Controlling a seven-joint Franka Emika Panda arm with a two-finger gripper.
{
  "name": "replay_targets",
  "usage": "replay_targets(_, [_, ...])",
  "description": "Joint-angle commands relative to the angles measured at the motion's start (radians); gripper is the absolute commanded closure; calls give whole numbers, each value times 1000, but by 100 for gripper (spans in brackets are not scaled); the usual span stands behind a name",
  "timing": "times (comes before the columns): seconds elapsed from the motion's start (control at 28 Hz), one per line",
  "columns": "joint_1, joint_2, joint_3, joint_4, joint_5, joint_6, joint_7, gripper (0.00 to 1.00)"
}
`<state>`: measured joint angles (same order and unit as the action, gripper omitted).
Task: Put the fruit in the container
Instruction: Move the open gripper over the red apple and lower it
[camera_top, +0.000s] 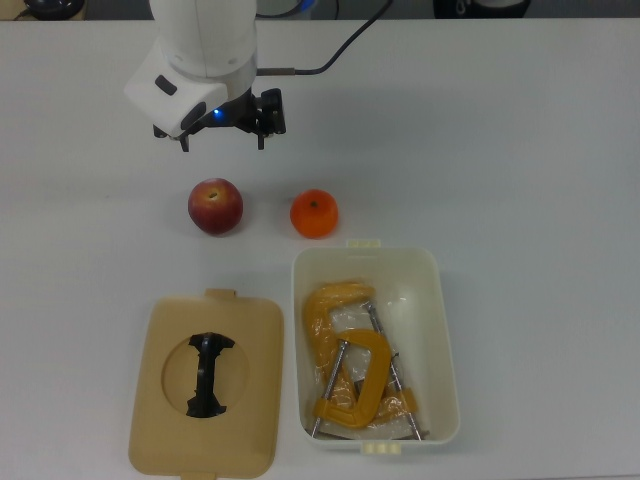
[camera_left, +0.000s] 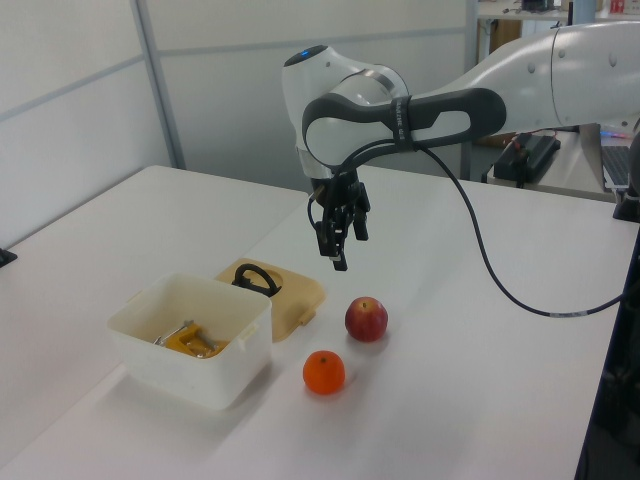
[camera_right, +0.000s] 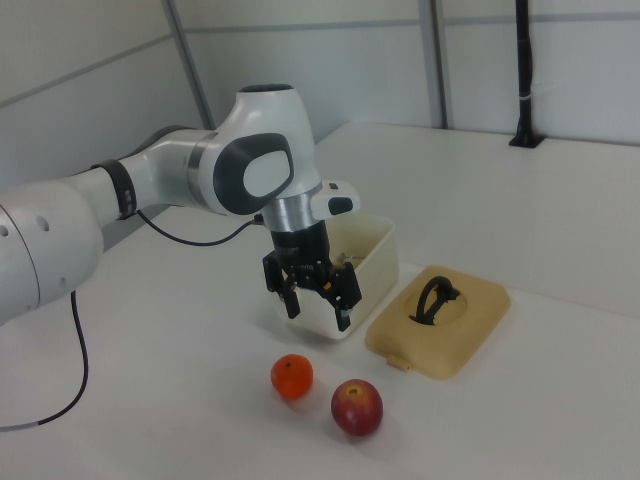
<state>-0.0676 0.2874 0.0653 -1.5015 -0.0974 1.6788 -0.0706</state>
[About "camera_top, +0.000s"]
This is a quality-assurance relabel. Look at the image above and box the black round background object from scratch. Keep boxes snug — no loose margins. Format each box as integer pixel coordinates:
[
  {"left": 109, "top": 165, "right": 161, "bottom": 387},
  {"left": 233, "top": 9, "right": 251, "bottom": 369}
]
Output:
[{"left": 22, "top": 0, "right": 86, "bottom": 21}]

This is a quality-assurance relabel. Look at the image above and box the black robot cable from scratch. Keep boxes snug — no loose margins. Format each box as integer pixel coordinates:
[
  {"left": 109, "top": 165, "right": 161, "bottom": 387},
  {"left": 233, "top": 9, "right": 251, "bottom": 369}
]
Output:
[{"left": 257, "top": 0, "right": 394, "bottom": 77}]

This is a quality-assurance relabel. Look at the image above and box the yellow C-clamp in plastic bag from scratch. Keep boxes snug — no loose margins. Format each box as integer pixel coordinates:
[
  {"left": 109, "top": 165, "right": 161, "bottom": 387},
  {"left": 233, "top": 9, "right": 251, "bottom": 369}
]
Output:
[{"left": 302, "top": 282, "right": 431, "bottom": 441}]

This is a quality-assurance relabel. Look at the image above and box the white plastic container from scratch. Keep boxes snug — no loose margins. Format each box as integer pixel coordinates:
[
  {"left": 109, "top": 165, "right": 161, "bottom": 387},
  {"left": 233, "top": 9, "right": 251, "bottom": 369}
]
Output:
[{"left": 290, "top": 239, "right": 461, "bottom": 455}]

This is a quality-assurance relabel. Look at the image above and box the beige container lid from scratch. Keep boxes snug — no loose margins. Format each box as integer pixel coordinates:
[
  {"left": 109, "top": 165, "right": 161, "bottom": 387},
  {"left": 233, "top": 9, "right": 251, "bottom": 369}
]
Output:
[{"left": 127, "top": 288, "right": 285, "bottom": 480}]

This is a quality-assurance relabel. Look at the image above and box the red apple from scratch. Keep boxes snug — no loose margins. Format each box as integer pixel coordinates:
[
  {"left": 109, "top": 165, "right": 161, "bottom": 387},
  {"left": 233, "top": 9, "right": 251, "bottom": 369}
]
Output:
[{"left": 187, "top": 177, "right": 245, "bottom": 237}]

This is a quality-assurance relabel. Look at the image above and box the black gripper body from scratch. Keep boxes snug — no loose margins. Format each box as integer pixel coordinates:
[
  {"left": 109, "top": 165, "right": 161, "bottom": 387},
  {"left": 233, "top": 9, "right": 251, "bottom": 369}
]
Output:
[{"left": 192, "top": 87, "right": 262, "bottom": 134}]

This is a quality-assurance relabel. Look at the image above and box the orange mandarin fruit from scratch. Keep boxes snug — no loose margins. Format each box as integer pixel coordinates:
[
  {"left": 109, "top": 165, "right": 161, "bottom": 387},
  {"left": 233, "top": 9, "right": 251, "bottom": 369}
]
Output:
[{"left": 289, "top": 188, "right": 339, "bottom": 239}]

